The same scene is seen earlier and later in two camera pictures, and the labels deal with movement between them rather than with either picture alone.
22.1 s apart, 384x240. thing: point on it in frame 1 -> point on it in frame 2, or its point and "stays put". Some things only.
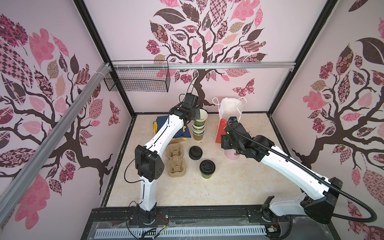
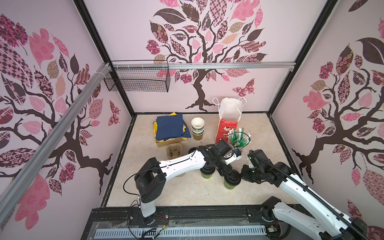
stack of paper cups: x=198 y=132 stays put
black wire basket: x=140 y=76 stays put
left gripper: x=196 y=113 -> x=225 y=170
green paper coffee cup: x=206 y=176 stays put
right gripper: x=224 y=142 -> x=244 y=175
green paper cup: x=201 y=122 -> x=228 y=186
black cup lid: x=207 y=167 stays put
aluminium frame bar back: x=202 y=66 stays put
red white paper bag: x=230 y=107 stays put
